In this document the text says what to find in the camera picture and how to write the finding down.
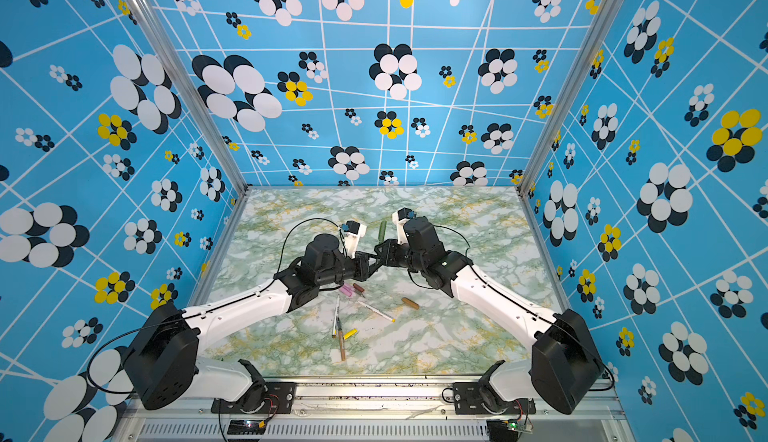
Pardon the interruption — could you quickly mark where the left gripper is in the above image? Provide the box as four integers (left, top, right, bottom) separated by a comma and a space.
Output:
318, 251, 384, 289

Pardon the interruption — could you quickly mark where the white pen yellow tip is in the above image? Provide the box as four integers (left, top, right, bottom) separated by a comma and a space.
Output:
358, 301, 396, 323

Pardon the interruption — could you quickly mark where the tan brown pen cap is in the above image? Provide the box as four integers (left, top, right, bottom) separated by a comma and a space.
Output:
401, 297, 420, 310

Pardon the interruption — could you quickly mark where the left circuit board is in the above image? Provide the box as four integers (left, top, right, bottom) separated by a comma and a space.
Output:
227, 419, 266, 436

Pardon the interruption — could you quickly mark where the right circuit board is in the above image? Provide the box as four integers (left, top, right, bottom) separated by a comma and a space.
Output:
486, 420, 533, 442

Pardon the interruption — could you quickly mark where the right corner aluminium post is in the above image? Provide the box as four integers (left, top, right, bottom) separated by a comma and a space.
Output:
520, 0, 625, 196

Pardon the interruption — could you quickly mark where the left corner aluminium post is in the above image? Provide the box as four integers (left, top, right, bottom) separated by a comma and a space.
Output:
126, 0, 248, 197

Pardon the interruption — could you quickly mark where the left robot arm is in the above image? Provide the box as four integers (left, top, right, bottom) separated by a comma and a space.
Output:
88, 234, 397, 413

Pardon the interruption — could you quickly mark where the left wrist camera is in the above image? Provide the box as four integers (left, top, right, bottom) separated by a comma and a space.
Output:
341, 220, 367, 258

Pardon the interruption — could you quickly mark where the aluminium front rail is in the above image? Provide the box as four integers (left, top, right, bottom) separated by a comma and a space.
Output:
114, 376, 634, 441

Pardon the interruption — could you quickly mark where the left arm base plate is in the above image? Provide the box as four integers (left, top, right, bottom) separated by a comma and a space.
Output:
211, 381, 298, 415

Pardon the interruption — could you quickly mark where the corner aluminium post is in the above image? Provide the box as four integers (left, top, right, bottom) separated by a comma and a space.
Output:
126, 0, 248, 197
520, 0, 625, 196

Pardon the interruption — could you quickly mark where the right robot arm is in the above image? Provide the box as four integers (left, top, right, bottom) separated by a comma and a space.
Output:
375, 209, 607, 415

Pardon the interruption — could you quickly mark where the circuit board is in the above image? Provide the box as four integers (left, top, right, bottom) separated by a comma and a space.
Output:
227, 419, 266, 436
486, 420, 533, 442

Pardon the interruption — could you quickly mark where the white slim pen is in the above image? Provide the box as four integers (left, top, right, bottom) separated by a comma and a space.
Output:
332, 296, 340, 338

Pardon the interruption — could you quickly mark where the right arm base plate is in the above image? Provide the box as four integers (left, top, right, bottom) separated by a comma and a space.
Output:
451, 382, 537, 417

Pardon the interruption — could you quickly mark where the brown fountain pen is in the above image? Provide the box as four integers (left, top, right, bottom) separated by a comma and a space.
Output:
335, 316, 346, 362

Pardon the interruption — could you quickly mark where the dark green fountain pen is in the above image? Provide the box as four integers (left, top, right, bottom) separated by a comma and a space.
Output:
377, 220, 387, 244

